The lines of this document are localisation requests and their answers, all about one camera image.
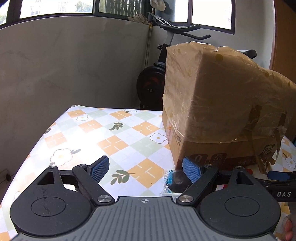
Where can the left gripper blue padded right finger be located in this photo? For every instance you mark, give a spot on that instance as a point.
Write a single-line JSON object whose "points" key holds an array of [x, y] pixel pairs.
{"points": [[229, 203]]}

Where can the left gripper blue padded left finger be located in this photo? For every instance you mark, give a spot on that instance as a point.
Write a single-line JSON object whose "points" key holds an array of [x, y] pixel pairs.
{"points": [[59, 201]]}

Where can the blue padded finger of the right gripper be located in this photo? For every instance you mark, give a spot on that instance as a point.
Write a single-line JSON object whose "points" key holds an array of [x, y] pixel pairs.
{"points": [[278, 176]]}

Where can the blue black snack packet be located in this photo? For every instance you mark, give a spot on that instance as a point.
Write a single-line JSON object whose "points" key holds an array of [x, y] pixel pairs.
{"points": [[175, 181]]}

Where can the person's right hand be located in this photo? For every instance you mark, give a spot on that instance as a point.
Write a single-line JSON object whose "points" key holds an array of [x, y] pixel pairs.
{"points": [[287, 229]]}

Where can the brown cardboard box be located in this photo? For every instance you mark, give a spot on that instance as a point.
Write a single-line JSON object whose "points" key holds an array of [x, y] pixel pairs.
{"points": [[217, 95]]}

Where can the floral checkered bed sheet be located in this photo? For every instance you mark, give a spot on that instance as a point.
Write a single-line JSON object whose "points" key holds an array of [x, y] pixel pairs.
{"points": [[140, 144]]}

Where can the brown wooden wardrobe panel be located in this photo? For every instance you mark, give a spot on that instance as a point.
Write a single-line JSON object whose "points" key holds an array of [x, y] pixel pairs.
{"points": [[283, 60]]}

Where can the dark framed window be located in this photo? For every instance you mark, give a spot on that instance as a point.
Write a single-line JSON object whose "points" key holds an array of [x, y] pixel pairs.
{"points": [[212, 15]]}

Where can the white crumpled cloth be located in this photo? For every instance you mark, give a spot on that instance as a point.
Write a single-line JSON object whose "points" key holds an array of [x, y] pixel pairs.
{"points": [[158, 5]]}

